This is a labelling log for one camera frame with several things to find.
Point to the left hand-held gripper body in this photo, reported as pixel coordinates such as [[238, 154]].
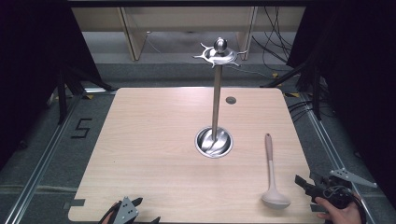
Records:
[[126, 211]]

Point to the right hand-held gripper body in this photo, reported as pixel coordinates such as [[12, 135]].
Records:
[[334, 191]]

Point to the beige silicone ladle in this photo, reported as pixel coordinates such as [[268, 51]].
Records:
[[275, 199]]

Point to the steel utensil rack stand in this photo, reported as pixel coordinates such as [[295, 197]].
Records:
[[216, 93]]

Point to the person's left hand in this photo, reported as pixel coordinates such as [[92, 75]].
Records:
[[109, 216]]

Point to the person's right hand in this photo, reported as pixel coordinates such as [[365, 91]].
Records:
[[341, 215]]

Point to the black tape strip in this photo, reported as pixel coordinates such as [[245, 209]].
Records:
[[76, 202], [317, 208]]

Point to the black metal stand legs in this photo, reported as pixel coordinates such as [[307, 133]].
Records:
[[62, 99], [316, 93]]

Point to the black curtain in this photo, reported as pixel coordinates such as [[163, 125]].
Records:
[[34, 62], [358, 77]]

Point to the grey round table grommet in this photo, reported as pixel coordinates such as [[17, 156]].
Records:
[[230, 100]]

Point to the yellow black floor tape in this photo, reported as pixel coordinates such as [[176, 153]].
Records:
[[89, 96]]

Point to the aluminium floor rail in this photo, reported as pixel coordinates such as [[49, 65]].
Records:
[[333, 146], [40, 161]]

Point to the light wooden furniture frame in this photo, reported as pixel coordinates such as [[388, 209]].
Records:
[[134, 37]]

